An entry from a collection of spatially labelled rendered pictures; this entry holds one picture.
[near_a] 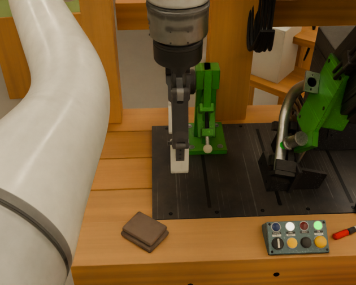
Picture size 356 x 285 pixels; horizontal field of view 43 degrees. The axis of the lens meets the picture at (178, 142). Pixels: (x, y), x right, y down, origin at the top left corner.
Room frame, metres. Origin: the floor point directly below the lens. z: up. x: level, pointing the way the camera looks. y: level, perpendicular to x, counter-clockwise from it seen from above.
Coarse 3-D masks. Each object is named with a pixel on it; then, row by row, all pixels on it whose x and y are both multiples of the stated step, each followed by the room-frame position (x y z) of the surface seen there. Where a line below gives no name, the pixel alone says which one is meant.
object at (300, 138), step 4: (300, 132) 0.93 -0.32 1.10; (304, 132) 0.94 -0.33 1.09; (288, 136) 0.98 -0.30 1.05; (292, 136) 0.94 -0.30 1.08; (296, 136) 0.92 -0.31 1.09; (300, 136) 0.93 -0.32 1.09; (304, 136) 0.93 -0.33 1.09; (284, 140) 0.97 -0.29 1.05; (288, 140) 0.95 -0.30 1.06; (292, 140) 0.93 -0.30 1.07; (296, 140) 0.92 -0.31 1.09; (300, 140) 0.92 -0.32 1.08; (304, 140) 0.92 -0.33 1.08; (284, 144) 0.96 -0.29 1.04; (288, 144) 0.95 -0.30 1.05; (292, 144) 0.93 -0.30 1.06; (296, 144) 0.92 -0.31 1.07; (300, 144) 0.91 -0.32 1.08; (304, 144) 0.91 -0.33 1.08; (288, 148) 0.95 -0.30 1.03; (292, 148) 0.95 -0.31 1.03
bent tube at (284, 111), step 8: (312, 72) 1.03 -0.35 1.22; (304, 80) 1.02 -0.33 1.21; (312, 80) 1.03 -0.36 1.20; (296, 88) 1.05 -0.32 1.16; (304, 88) 1.00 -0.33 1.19; (312, 88) 1.00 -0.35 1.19; (288, 96) 1.07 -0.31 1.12; (296, 96) 1.06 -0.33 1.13; (288, 104) 1.07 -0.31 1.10; (280, 112) 1.07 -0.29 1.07; (288, 112) 1.06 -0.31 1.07; (280, 120) 1.05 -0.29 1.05; (288, 120) 1.05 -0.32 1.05; (280, 128) 1.03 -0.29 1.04; (288, 128) 1.03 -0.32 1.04; (280, 136) 1.01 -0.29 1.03; (280, 152) 0.97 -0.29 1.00
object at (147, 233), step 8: (136, 216) 0.80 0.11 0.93; (144, 216) 0.80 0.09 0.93; (128, 224) 0.77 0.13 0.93; (136, 224) 0.77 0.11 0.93; (144, 224) 0.77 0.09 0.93; (152, 224) 0.77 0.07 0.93; (160, 224) 0.77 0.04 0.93; (128, 232) 0.75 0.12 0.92; (136, 232) 0.74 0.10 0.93; (144, 232) 0.74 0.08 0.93; (152, 232) 0.74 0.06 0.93; (160, 232) 0.74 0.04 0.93; (168, 232) 0.76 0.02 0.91; (136, 240) 0.73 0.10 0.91; (144, 240) 0.72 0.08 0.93; (152, 240) 0.72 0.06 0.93; (160, 240) 0.73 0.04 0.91; (144, 248) 0.71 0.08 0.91; (152, 248) 0.71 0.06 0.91
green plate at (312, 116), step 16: (336, 64) 0.98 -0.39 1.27; (320, 80) 1.01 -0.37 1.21; (336, 80) 0.95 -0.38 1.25; (320, 96) 0.98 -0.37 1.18; (336, 96) 0.92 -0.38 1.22; (304, 112) 1.01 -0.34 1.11; (320, 112) 0.94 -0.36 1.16; (336, 112) 0.94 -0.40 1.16; (304, 128) 0.97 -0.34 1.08; (336, 128) 0.94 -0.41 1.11
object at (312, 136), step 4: (308, 132) 0.94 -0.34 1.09; (312, 132) 0.92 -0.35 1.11; (316, 132) 0.92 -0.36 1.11; (308, 136) 0.93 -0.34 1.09; (312, 136) 0.91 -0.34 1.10; (316, 136) 0.91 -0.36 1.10; (308, 140) 0.92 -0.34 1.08; (312, 140) 0.90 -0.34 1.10; (316, 140) 0.91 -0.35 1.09; (308, 144) 0.91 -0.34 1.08; (312, 144) 0.90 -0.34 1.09; (316, 144) 0.90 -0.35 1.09; (296, 148) 0.95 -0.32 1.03; (300, 148) 0.93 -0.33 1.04; (304, 148) 0.92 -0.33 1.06; (308, 148) 0.91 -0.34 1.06; (312, 148) 0.91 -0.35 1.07; (296, 152) 0.95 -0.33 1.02; (300, 152) 0.95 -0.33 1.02
